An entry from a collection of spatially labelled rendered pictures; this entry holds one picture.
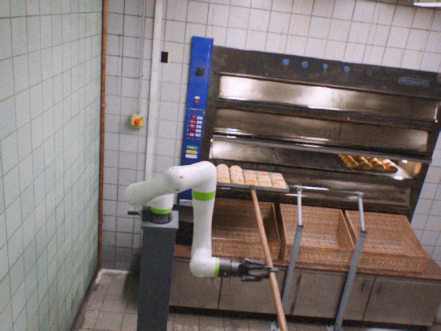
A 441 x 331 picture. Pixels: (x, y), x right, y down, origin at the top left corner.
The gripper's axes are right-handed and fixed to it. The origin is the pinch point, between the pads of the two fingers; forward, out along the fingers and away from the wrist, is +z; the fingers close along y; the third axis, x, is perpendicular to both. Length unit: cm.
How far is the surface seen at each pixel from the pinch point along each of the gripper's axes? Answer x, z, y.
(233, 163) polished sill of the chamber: -155, -10, 3
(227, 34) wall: -155, -29, -99
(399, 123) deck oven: -156, 120, -47
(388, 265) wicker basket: -106, 119, 56
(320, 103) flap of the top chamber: -154, 52, -56
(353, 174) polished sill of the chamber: -156, 93, 2
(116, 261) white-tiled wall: -154, -103, 111
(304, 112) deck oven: -156, 40, -47
